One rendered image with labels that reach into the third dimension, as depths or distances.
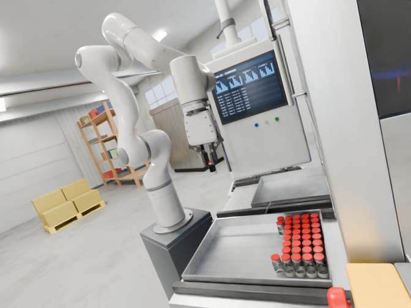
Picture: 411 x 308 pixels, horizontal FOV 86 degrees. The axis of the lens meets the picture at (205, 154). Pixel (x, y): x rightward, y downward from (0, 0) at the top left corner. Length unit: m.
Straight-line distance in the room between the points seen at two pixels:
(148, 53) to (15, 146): 7.70
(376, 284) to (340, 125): 0.19
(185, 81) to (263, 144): 0.84
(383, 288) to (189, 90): 0.57
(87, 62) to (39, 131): 7.48
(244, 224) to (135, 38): 0.70
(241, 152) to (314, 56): 1.14
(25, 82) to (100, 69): 4.68
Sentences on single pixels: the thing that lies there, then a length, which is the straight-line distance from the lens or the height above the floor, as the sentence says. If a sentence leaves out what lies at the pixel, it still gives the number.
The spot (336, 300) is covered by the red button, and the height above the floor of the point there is 1.01.
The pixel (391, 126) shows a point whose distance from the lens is 0.33.
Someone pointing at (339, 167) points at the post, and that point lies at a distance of 0.34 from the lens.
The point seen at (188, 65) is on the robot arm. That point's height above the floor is 1.42.
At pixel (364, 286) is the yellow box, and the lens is 0.36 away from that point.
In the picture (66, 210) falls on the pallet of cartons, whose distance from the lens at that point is 5.47.
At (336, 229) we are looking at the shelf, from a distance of 0.71.
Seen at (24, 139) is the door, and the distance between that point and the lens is 8.34.
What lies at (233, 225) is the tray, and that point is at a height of 0.89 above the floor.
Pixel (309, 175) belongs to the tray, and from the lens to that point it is 1.05.
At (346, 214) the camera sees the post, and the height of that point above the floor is 1.09.
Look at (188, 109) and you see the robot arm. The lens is 0.66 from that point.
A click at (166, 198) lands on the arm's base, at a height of 1.00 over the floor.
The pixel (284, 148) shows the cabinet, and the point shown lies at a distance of 1.40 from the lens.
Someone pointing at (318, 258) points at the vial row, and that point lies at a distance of 0.55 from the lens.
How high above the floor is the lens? 1.28
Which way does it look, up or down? 10 degrees down
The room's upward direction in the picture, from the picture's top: 19 degrees counter-clockwise
